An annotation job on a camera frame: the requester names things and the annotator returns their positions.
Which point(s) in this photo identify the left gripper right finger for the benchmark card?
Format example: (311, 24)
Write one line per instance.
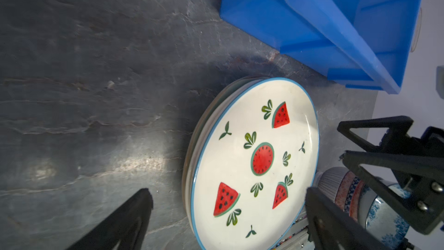
(331, 229)

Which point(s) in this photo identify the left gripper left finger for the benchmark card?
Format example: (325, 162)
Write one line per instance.
(124, 229)

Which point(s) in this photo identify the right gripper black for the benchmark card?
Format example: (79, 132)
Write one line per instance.
(421, 175)

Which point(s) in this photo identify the watermelon pattern white plate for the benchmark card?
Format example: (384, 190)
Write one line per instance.
(255, 161)

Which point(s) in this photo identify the cream floral plate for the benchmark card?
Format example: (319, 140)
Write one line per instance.
(190, 160)

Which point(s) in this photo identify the blue plastic bin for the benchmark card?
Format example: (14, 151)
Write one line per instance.
(362, 44)

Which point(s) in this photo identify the red rimmed bowl underneath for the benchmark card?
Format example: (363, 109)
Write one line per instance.
(342, 187)

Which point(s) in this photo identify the blue floral ceramic bowl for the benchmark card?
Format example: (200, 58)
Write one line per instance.
(380, 220)

